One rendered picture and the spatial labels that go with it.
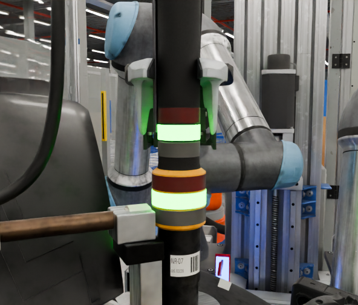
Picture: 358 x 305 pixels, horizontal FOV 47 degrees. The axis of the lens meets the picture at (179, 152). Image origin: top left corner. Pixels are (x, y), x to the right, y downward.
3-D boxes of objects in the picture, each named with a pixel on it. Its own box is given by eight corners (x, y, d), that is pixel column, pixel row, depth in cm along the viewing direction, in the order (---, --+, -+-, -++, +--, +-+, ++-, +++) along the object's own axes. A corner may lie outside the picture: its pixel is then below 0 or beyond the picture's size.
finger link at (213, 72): (242, 138, 30) (216, 132, 39) (244, 55, 30) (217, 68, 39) (200, 138, 30) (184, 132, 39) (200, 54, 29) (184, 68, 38)
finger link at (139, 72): (149, 138, 30) (174, 132, 39) (149, 55, 29) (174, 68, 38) (108, 138, 31) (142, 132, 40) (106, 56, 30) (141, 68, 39)
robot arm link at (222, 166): (240, 209, 60) (242, 133, 59) (165, 215, 57) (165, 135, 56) (220, 198, 68) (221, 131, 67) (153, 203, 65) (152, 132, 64)
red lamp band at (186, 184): (162, 194, 31) (162, 178, 30) (144, 184, 35) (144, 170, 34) (216, 190, 32) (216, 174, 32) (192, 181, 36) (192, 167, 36)
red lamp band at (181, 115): (166, 123, 31) (166, 107, 31) (152, 122, 34) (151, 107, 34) (207, 123, 32) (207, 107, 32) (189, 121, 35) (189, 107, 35)
